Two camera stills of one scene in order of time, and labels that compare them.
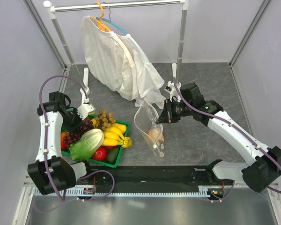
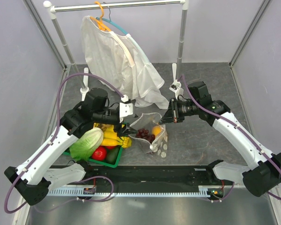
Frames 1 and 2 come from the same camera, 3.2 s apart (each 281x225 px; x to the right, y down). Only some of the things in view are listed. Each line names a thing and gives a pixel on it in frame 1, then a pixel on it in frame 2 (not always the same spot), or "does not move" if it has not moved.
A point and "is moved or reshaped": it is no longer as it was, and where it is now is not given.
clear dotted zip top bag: x=147 y=121 is moved or reshaped
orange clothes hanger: x=101 y=26 does not move
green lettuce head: x=84 y=149 does not move
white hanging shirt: x=119 y=66 does not move
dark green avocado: x=111 y=155 does not move
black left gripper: x=74 y=128 → x=125 y=131
